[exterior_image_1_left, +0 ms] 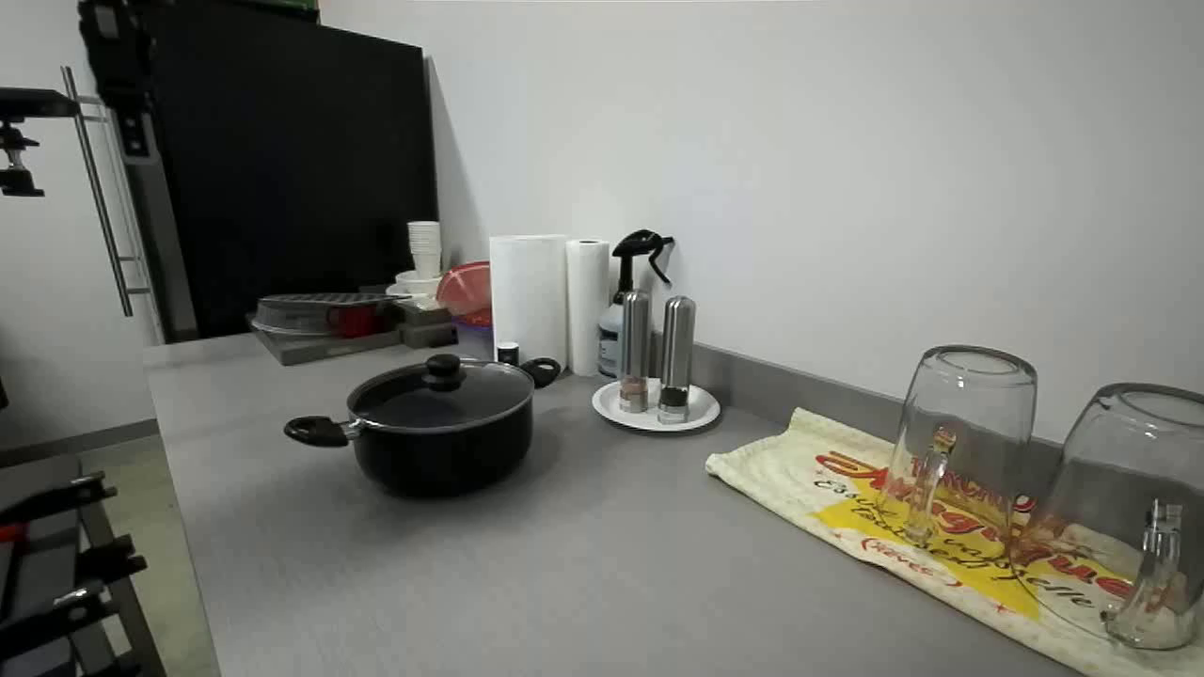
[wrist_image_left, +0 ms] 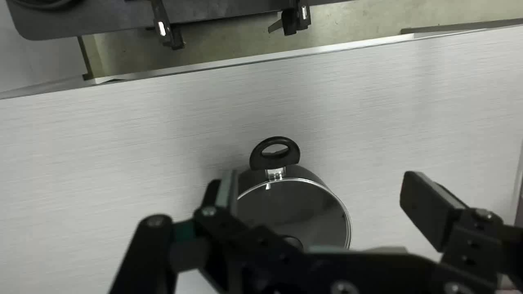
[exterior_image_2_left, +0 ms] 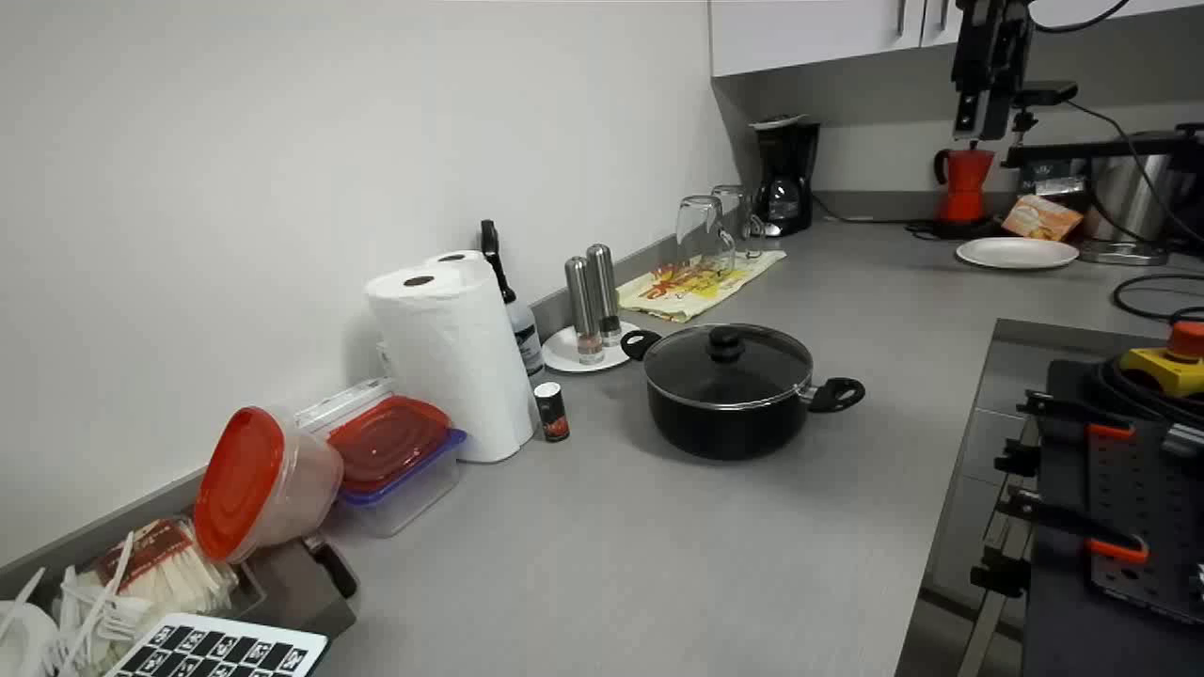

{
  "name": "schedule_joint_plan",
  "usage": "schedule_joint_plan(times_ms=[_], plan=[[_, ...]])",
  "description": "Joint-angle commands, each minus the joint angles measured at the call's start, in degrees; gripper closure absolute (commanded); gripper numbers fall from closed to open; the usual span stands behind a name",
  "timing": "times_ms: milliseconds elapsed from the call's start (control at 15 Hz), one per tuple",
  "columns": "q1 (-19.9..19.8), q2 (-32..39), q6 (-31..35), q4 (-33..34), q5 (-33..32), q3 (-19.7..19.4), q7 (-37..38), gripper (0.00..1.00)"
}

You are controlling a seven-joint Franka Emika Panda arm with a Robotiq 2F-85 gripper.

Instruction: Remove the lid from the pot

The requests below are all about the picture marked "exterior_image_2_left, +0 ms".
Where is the black cable loop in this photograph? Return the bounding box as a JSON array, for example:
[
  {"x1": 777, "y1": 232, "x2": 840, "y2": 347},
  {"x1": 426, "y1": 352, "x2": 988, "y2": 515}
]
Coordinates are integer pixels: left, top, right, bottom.
[{"x1": 1105, "y1": 270, "x2": 1204, "y2": 322}]

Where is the black coffee maker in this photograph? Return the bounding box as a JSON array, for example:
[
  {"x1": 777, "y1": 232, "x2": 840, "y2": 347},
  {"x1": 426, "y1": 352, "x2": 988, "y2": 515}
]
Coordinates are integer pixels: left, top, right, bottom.
[{"x1": 744, "y1": 114, "x2": 829, "y2": 243}]

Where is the black pegboard mount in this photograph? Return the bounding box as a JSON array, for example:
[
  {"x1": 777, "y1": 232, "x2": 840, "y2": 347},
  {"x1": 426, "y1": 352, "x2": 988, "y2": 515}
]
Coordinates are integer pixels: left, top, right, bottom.
[{"x1": 1017, "y1": 357, "x2": 1204, "y2": 677}]

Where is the black horizontal bar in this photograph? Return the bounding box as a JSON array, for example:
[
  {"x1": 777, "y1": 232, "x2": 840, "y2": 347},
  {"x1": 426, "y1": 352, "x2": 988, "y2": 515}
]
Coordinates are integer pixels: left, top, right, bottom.
[{"x1": 996, "y1": 120, "x2": 1204, "y2": 174}]

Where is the black camera cable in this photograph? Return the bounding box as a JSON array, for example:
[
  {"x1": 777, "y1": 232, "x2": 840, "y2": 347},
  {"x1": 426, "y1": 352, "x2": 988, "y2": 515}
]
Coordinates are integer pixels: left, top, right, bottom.
[{"x1": 1060, "y1": 94, "x2": 1204, "y2": 252}]

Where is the rectangular container red lid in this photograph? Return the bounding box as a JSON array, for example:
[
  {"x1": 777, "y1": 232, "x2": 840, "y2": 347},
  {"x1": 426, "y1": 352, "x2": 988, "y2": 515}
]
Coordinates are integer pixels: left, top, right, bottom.
[{"x1": 325, "y1": 391, "x2": 470, "y2": 543}]

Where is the brown and white packet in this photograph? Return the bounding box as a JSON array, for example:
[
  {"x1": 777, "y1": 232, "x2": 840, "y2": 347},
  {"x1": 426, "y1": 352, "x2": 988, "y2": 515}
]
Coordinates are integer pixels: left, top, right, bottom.
[{"x1": 93, "y1": 511, "x2": 246, "y2": 622}]

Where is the yellow emergency stop box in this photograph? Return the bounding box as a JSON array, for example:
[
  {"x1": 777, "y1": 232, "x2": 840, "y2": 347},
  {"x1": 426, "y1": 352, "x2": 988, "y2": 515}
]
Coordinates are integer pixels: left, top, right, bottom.
[{"x1": 1119, "y1": 316, "x2": 1204, "y2": 401}]

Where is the orange handled black clamp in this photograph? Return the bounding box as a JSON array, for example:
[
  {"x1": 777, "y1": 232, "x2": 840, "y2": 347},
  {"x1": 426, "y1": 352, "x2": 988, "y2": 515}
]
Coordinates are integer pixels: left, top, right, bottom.
[
  {"x1": 993, "y1": 485, "x2": 1156, "y2": 573},
  {"x1": 1011, "y1": 387, "x2": 1141, "y2": 451}
]

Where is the grey storage box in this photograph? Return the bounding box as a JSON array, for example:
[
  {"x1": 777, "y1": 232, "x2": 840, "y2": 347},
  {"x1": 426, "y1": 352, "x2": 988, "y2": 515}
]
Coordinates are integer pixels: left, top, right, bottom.
[{"x1": 0, "y1": 511, "x2": 365, "y2": 677}]

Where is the white dinner plate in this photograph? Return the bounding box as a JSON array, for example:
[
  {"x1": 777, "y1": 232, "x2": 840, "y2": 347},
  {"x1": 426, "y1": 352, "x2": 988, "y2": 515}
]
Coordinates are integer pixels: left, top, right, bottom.
[{"x1": 951, "y1": 232, "x2": 1083, "y2": 274}]

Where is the black camera on stand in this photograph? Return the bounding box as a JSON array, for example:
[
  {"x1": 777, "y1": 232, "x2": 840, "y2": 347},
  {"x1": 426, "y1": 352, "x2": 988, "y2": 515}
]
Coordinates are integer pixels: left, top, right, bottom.
[{"x1": 977, "y1": 79, "x2": 1083, "y2": 140}]

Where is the red moka pot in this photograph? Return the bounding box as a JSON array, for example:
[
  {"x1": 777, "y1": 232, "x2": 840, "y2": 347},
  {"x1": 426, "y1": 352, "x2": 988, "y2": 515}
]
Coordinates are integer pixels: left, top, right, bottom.
[{"x1": 929, "y1": 140, "x2": 996, "y2": 238}]

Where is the orange snack packet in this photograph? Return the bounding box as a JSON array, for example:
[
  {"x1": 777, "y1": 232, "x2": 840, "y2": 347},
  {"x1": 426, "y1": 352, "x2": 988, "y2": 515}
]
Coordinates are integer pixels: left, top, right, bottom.
[{"x1": 996, "y1": 191, "x2": 1087, "y2": 243}]

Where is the white wall cabinet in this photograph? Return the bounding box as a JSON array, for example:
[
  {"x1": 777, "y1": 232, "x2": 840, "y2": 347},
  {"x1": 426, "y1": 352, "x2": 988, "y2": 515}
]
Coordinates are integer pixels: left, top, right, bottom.
[{"x1": 705, "y1": 0, "x2": 1204, "y2": 81}]

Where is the small spice jar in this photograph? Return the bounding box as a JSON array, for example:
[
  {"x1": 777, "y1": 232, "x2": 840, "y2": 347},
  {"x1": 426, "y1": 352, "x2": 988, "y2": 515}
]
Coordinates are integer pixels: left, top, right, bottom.
[{"x1": 530, "y1": 381, "x2": 577, "y2": 449}]

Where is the white paper towel roll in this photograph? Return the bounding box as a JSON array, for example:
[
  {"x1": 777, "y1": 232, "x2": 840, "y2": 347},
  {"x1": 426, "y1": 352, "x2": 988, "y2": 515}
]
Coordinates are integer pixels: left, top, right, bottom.
[
  {"x1": 426, "y1": 247, "x2": 498, "y2": 283},
  {"x1": 362, "y1": 262, "x2": 537, "y2": 466}
]

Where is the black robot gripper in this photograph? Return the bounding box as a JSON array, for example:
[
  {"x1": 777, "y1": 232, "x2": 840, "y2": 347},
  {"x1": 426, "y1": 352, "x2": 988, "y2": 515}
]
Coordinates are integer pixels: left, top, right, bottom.
[{"x1": 949, "y1": 0, "x2": 1040, "y2": 144}]

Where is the black cooking pot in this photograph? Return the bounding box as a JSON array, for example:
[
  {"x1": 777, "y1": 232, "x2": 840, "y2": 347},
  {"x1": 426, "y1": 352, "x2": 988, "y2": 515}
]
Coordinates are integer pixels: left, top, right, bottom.
[{"x1": 622, "y1": 322, "x2": 869, "y2": 461}]

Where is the glass pot lid black knob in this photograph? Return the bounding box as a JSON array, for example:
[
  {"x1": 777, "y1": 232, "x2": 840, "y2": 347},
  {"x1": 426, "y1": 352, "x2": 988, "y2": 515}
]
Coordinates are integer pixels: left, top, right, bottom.
[{"x1": 641, "y1": 319, "x2": 818, "y2": 412}]

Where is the round container red lid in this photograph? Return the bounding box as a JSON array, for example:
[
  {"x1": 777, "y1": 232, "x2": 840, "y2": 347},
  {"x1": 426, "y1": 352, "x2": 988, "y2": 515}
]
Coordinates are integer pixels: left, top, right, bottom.
[{"x1": 193, "y1": 401, "x2": 351, "y2": 566}]

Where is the dark glass bottle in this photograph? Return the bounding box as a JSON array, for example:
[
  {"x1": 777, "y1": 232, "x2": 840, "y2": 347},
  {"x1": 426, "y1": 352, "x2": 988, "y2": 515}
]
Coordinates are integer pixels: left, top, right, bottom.
[{"x1": 479, "y1": 218, "x2": 547, "y2": 381}]

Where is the small white saucer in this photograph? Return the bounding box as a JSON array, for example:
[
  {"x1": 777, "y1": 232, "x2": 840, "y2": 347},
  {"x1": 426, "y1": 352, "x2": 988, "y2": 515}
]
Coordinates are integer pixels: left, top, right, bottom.
[{"x1": 537, "y1": 319, "x2": 641, "y2": 377}]

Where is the clear wine glass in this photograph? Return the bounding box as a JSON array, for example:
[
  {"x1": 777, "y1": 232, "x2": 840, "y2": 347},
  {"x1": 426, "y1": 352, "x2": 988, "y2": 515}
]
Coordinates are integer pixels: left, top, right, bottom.
[{"x1": 706, "y1": 181, "x2": 757, "y2": 247}]

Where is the black and white keypad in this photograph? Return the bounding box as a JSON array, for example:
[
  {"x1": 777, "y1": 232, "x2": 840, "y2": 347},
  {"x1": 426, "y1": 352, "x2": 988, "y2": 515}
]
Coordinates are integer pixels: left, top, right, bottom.
[{"x1": 101, "y1": 610, "x2": 336, "y2": 677}]

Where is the steel grinder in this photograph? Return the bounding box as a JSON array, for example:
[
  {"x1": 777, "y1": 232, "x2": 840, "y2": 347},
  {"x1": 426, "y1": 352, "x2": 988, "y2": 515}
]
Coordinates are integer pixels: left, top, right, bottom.
[
  {"x1": 562, "y1": 252, "x2": 607, "y2": 365},
  {"x1": 584, "y1": 242, "x2": 626, "y2": 342}
]

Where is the white plastic cutlery bundle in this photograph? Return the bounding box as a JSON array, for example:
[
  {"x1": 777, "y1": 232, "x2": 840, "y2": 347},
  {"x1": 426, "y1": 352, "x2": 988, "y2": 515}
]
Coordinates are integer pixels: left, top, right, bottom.
[{"x1": 0, "y1": 550, "x2": 142, "y2": 677}]

